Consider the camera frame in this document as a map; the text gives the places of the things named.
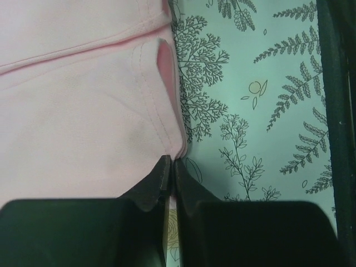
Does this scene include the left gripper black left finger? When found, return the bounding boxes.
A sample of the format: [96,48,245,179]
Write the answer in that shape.
[1,156,170,266]

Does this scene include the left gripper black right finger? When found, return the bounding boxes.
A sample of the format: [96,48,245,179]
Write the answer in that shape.
[174,160,344,266]

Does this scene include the pink t-shirt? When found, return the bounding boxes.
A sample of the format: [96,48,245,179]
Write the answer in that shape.
[1,1,187,204]

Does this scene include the floral patterned table mat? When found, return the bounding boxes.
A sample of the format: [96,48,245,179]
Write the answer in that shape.
[168,1,336,266]

